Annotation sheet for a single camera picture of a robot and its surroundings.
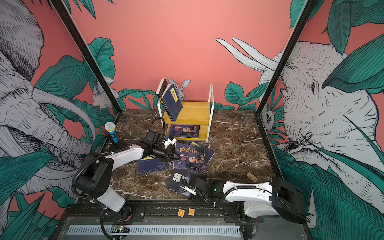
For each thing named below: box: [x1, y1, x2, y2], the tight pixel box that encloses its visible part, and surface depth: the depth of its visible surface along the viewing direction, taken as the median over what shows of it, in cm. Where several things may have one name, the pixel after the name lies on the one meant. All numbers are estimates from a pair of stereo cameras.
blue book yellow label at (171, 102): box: [158, 84, 184, 122], surface depth 85 cm
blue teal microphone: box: [104, 121, 118, 144], surface depth 82 cm
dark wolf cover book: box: [166, 168, 207, 197], surface depth 85 cm
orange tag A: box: [188, 208, 195, 216], surface depth 76 cm
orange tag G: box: [177, 208, 186, 218], surface depth 75 cm
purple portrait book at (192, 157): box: [173, 142, 209, 172], surface depth 87 cm
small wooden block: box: [246, 171, 258, 183], surface depth 88 cm
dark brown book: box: [156, 78, 169, 98], surface depth 78 cm
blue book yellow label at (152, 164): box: [138, 157, 169, 174], surface depth 92 cm
